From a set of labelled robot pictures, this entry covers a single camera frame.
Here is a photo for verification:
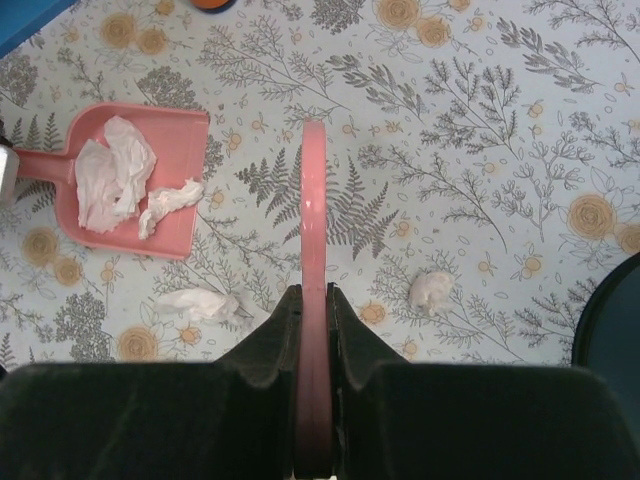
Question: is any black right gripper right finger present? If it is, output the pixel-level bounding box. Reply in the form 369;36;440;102
327;286;635;479

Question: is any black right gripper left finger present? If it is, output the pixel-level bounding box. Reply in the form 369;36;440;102
1;286;302;479

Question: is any pink hand brush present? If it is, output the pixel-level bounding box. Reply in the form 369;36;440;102
294;121;333;479

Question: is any pink dustpan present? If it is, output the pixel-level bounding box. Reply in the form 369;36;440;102
15;102;209;260

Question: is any white paper scrap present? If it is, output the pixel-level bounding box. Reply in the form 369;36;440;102
153;288;253;326
75;140;122;234
409;271;455;316
138;178;205;240
104;116;157;218

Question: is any dark blue trash bin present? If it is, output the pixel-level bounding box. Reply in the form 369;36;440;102
570;249;640;369

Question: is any floral table mat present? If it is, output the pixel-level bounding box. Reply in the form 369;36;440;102
1;1;639;369

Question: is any brown small bottle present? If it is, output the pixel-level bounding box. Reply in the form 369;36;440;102
191;0;236;14

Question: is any blue pink yellow shelf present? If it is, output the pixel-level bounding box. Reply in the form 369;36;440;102
1;0;75;57

